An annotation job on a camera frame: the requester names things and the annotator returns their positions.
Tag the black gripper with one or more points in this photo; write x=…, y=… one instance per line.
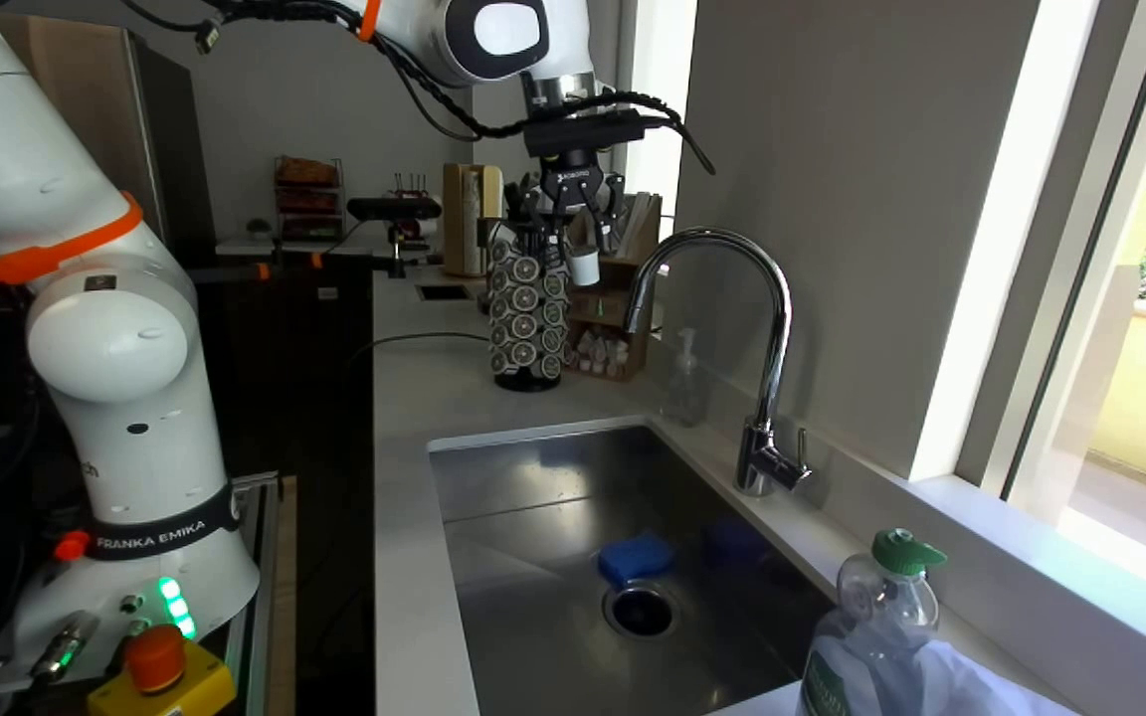
x=569, y=180

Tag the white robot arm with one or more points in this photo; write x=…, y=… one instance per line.
x=135, y=438

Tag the black coffee pod stand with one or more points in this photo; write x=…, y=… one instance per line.
x=525, y=321

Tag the beige paper roll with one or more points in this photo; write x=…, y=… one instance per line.
x=468, y=222

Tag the dark phone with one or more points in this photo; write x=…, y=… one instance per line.
x=443, y=291

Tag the clear soap dispenser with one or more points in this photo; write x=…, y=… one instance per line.
x=684, y=393

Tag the chrome faucet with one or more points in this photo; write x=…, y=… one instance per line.
x=773, y=401

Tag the stainless steel sink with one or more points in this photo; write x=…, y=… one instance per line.
x=533, y=529

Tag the blue sponge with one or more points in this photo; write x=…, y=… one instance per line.
x=632, y=560

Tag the round sink drain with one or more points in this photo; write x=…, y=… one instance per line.
x=638, y=613

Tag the green cap dish soap bottle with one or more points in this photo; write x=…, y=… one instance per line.
x=866, y=650

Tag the window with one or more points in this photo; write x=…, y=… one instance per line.
x=1131, y=265

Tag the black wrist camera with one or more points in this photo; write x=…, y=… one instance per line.
x=586, y=130

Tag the black stereo camera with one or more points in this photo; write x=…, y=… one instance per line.
x=396, y=210

